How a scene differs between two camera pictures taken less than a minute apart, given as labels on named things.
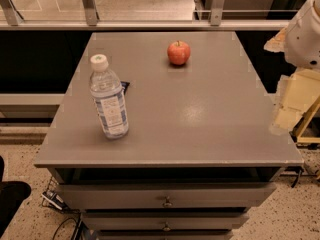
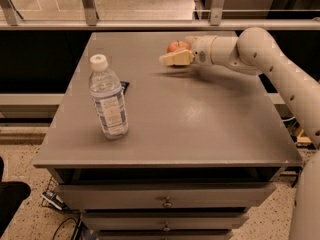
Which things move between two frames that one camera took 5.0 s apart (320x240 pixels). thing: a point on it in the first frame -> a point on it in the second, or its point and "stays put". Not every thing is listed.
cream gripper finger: [277, 43] -> [180, 57]
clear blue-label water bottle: [107, 90] stays put
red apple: [178, 52] stays put
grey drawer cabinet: [165, 136] stays put
